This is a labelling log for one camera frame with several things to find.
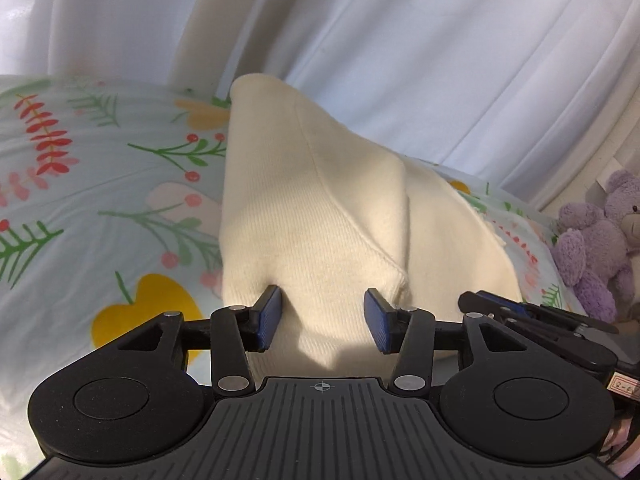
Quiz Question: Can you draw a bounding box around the cream knit sweater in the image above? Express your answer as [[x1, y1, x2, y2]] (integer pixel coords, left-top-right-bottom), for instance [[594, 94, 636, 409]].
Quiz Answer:
[[218, 74, 522, 377]]

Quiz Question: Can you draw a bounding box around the floral bed sheet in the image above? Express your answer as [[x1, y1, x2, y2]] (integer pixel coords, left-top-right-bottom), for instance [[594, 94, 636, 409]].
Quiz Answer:
[[0, 75, 576, 463]]

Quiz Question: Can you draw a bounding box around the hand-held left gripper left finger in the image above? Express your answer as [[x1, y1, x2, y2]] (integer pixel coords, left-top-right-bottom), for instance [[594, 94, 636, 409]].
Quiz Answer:
[[115, 285, 284, 395]]

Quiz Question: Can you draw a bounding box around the purple teddy bear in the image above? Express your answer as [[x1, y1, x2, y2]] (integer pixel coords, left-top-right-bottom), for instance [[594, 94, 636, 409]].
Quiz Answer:
[[552, 169, 640, 325]]

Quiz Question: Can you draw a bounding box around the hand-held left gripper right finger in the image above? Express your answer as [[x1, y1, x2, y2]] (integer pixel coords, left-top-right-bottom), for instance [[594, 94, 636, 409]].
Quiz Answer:
[[363, 288, 538, 395]]

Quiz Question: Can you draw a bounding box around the white sheer curtain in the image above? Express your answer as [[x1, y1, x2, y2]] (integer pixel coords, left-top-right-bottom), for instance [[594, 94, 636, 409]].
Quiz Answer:
[[0, 0, 640, 211]]

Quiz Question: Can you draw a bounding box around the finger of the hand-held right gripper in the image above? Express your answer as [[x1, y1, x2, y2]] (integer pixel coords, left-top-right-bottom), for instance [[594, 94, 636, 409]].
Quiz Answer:
[[457, 292, 516, 320], [475, 289, 588, 322]]

